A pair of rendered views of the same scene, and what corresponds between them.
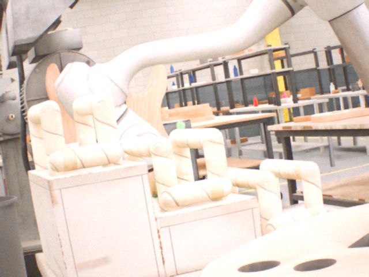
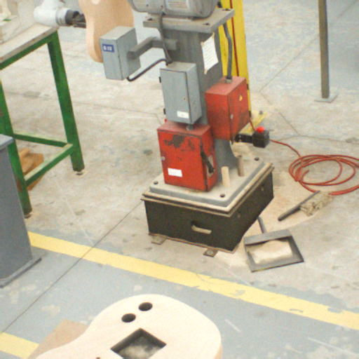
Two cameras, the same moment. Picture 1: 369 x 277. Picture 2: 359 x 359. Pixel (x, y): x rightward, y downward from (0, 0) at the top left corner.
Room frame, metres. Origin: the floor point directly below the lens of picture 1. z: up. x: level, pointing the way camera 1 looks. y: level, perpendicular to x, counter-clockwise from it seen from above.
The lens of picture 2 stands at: (5.18, -2.17, 2.40)
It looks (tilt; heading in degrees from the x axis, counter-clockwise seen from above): 30 degrees down; 140
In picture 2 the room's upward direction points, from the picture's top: 8 degrees counter-clockwise
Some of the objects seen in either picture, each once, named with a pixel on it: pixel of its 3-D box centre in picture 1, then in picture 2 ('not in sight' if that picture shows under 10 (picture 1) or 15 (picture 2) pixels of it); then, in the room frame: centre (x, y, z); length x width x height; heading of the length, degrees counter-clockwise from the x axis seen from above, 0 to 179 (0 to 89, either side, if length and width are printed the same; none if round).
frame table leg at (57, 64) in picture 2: not in sight; (66, 105); (1.41, 0.28, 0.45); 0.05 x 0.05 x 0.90; 15
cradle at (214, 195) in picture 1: (196, 191); not in sight; (1.15, -0.01, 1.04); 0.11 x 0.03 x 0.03; 109
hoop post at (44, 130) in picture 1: (54, 142); not in sight; (1.10, 0.19, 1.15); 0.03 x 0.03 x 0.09
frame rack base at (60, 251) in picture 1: (89, 220); (7, 10); (1.19, 0.17, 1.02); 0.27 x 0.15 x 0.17; 19
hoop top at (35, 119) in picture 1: (42, 113); not in sight; (1.18, 0.21, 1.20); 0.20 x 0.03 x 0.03; 18
